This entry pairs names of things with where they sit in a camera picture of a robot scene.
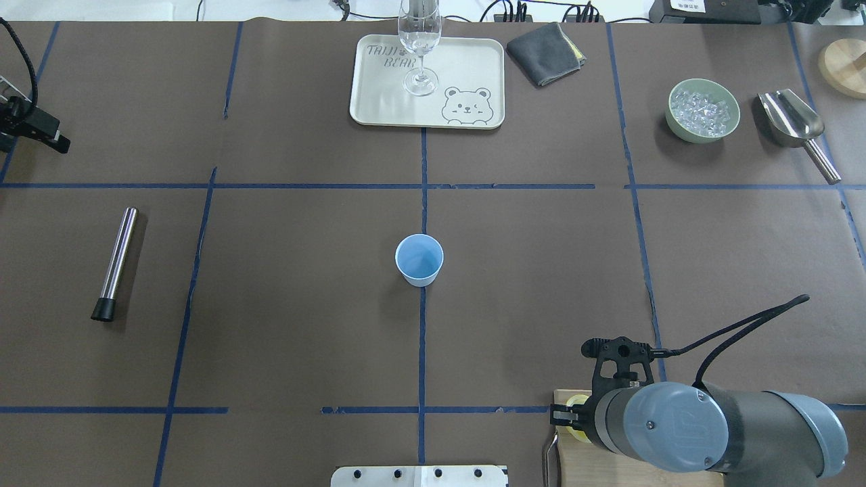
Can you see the power strip with cables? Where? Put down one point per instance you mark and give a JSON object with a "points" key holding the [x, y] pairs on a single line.
{"points": [[554, 11]]}

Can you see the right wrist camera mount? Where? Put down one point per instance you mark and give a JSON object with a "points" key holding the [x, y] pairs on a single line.
{"points": [[619, 363]]}

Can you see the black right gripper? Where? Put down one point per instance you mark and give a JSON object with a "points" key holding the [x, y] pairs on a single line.
{"points": [[567, 414]]}

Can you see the round wooden lid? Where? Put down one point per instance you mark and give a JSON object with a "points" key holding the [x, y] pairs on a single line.
{"points": [[842, 64]]}

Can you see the steel muddler black tip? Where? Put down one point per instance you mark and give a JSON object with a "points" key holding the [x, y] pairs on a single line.
{"points": [[105, 305]]}

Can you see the clear wine glass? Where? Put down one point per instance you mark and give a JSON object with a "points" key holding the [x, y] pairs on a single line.
{"points": [[419, 30]]}

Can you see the wooden cutting board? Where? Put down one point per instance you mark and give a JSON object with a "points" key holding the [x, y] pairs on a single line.
{"points": [[568, 461]]}

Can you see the steel ice scoop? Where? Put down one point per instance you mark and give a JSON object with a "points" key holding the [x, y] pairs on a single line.
{"points": [[794, 123]]}

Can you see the black device box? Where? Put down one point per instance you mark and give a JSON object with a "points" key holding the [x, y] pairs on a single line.
{"points": [[704, 12]]}

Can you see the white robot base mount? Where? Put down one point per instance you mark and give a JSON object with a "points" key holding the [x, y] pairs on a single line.
{"points": [[421, 475]]}

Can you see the light blue cup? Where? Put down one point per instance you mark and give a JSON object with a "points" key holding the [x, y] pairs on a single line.
{"points": [[419, 259]]}

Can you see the cream bear tray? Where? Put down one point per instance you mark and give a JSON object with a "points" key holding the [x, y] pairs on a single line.
{"points": [[463, 85]]}

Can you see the green bowl of ice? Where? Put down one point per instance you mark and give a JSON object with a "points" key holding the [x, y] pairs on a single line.
{"points": [[701, 111]]}

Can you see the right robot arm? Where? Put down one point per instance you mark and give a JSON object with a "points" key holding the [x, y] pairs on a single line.
{"points": [[766, 438]]}

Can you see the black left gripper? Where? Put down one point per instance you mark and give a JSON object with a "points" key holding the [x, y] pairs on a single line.
{"points": [[42, 126]]}

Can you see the grey folded cloth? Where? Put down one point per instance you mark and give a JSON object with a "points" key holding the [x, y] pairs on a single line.
{"points": [[546, 54]]}

